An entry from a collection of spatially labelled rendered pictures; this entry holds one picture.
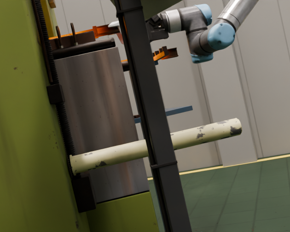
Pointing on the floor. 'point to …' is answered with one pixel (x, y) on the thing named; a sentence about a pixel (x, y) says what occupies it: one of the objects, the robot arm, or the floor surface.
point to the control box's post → (155, 116)
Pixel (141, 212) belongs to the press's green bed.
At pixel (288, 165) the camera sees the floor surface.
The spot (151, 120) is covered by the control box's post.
